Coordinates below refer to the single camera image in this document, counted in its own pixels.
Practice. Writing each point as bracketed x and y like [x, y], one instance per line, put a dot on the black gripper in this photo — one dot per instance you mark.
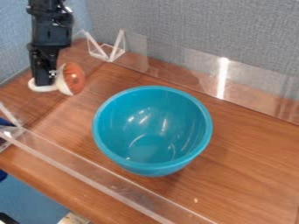
[53, 23]

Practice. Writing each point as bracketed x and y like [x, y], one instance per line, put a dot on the white brown toy mushroom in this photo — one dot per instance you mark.
[70, 81]

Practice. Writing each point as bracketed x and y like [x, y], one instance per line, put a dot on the blue plastic bowl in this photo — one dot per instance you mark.
[153, 129]

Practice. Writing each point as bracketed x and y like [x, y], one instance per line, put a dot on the clear acrylic back barrier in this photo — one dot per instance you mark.
[250, 86]

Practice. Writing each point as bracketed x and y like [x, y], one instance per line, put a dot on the clear acrylic front barrier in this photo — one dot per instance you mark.
[122, 189]

